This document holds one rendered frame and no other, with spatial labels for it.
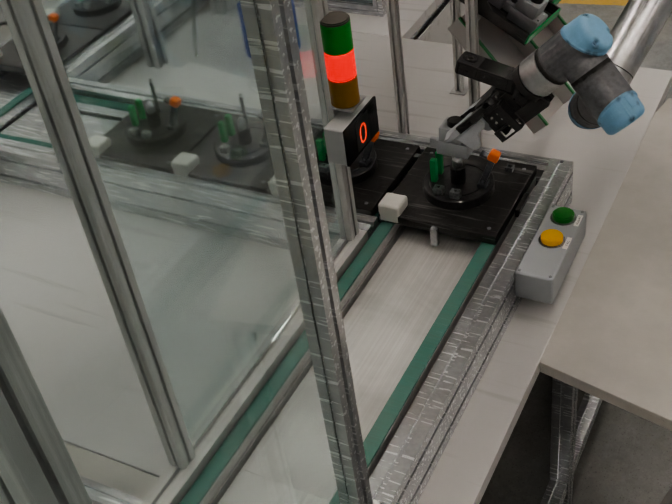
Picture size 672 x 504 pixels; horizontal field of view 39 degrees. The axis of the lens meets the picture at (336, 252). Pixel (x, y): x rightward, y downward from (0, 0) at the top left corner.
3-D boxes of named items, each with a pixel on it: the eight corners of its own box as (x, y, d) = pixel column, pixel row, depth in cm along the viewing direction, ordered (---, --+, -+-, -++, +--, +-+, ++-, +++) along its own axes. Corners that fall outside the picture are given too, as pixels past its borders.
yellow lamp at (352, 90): (365, 96, 164) (361, 70, 161) (352, 111, 161) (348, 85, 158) (339, 92, 167) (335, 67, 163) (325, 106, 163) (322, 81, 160)
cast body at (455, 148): (475, 147, 184) (475, 116, 180) (467, 160, 181) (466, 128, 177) (435, 139, 188) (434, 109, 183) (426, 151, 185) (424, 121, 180)
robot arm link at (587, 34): (605, 58, 152) (573, 15, 153) (556, 95, 161) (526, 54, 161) (625, 44, 158) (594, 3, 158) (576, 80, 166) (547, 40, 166)
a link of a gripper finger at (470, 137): (459, 166, 179) (494, 137, 173) (437, 144, 178) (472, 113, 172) (463, 159, 181) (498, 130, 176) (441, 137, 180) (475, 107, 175)
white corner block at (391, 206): (409, 211, 189) (408, 195, 187) (400, 225, 186) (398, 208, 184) (388, 207, 191) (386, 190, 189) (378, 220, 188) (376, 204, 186)
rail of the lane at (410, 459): (572, 200, 200) (573, 157, 193) (395, 545, 142) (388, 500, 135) (546, 196, 202) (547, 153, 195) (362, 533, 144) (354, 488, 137)
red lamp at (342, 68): (361, 70, 161) (358, 43, 158) (348, 84, 158) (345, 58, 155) (335, 66, 163) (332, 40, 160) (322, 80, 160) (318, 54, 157)
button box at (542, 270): (585, 235, 185) (587, 209, 181) (552, 305, 171) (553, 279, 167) (550, 228, 188) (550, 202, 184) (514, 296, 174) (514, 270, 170)
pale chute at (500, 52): (563, 104, 205) (577, 94, 202) (533, 134, 198) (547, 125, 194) (479, 2, 203) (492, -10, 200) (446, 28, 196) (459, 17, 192)
